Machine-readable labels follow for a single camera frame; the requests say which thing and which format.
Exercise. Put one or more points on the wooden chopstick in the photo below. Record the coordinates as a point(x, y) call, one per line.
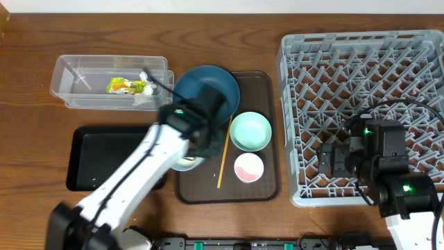
point(225, 149)

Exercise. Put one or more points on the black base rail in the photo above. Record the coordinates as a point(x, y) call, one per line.
point(310, 242)

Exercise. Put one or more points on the brown serving tray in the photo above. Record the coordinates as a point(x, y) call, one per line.
point(198, 186)

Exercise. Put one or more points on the light blue bowl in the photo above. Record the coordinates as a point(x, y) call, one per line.
point(187, 163)

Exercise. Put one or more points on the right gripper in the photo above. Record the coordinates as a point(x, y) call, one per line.
point(341, 153)

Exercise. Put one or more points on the black rectangular tray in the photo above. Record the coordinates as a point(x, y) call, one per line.
point(97, 152)

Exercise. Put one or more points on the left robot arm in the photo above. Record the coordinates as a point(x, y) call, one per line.
point(99, 220)

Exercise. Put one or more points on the grey dishwasher rack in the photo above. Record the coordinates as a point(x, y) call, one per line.
point(326, 78)

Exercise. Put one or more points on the mint green bowl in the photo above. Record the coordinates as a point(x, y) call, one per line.
point(250, 131)

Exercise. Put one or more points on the pink white cup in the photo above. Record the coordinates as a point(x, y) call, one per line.
point(248, 167)

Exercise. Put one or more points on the clear plastic waste bin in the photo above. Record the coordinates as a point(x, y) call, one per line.
point(81, 81)

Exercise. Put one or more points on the dark blue plate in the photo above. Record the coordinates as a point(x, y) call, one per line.
point(190, 84)

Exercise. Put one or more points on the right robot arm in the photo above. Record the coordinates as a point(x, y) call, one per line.
point(376, 156)

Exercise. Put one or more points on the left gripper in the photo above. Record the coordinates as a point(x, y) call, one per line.
point(216, 135)

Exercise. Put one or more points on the yellow green snack wrapper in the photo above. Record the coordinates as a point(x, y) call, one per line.
point(124, 86)

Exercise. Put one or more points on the white tissue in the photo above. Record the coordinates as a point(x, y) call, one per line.
point(147, 91)

